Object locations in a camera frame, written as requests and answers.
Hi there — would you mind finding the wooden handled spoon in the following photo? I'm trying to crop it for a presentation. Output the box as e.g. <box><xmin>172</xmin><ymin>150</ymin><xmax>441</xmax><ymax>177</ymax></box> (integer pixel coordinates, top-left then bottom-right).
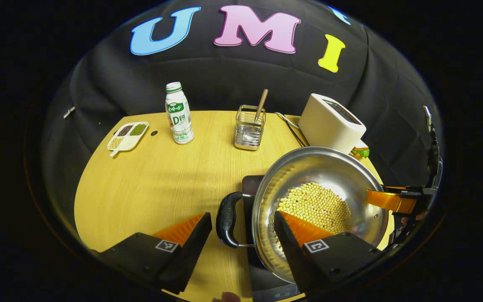
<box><xmin>244</xmin><ymin>89</ymin><xmax>269</xmax><ymax>139</ymax></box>

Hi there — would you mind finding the metal wire utensil holder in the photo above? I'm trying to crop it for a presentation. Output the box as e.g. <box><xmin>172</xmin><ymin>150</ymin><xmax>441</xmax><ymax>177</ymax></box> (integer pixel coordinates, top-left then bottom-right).
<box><xmin>234</xmin><ymin>105</ymin><xmax>266</xmax><ymax>151</ymax></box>

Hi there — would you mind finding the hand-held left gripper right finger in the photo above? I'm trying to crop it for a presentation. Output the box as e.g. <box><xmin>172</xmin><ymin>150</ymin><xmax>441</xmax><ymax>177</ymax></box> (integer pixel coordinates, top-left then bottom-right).
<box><xmin>273</xmin><ymin>211</ymin><xmax>383</xmax><ymax>295</ymax></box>

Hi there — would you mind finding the stainless steel pot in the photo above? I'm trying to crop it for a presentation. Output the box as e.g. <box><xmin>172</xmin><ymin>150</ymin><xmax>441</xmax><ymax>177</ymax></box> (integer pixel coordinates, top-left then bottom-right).
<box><xmin>216</xmin><ymin>146</ymin><xmax>390</xmax><ymax>284</ymax></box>

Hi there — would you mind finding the black induction cooktop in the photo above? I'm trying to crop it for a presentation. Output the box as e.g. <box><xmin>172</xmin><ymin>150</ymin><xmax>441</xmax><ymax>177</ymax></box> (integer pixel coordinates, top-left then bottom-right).
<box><xmin>242</xmin><ymin>175</ymin><xmax>307</xmax><ymax>302</ymax></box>

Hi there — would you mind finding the white green drink bottle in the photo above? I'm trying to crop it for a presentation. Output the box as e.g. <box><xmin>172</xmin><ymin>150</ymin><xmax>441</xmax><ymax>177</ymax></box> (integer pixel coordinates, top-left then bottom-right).
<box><xmin>165</xmin><ymin>82</ymin><xmax>195</xmax><ymax>145</ymax></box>

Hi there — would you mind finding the white toaster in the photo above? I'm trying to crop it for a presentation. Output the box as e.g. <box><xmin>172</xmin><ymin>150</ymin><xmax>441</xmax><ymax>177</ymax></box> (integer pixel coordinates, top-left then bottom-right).
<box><xmin>298</xmin><ymin>93</ymin><xmax>367</xmax><ymax>155</ymax></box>

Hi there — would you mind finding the small green and white item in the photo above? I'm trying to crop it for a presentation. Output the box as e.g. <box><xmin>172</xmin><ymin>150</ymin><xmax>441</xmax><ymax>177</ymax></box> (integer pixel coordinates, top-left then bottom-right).
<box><xmin>349</xmin><ymin>141</ymin><xmax>370</xmax><ymax>160</ymax></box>

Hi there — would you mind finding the pile of yellow soybeans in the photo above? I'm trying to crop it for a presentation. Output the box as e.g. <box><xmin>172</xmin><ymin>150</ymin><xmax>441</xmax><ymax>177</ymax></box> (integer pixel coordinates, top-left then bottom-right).
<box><xmin>276</xmin><ymin>182</ymin><xmax>352</xmax><ymax>252</ymax></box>

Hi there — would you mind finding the dark power cable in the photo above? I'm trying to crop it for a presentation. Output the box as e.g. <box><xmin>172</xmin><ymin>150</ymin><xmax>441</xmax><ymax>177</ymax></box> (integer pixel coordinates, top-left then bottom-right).
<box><xmin>274</xmin><ymin>112</ymin><xmax>309</xmax><ymax>148</ymax></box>

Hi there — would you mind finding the white divided bean dish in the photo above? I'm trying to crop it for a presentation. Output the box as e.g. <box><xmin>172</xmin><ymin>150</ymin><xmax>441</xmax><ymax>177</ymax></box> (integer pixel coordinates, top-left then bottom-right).
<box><xmin>107</xmin><ymin>122</ymin><xmax>149</xmax><ymax>157</ymax></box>

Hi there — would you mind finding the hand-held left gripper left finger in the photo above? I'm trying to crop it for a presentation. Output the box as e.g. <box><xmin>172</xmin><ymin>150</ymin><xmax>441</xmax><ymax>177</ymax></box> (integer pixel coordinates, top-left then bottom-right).
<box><xmin>93</xmin><ymin>212</ymin><xmax>213</xmax><ymax>295</ymax></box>

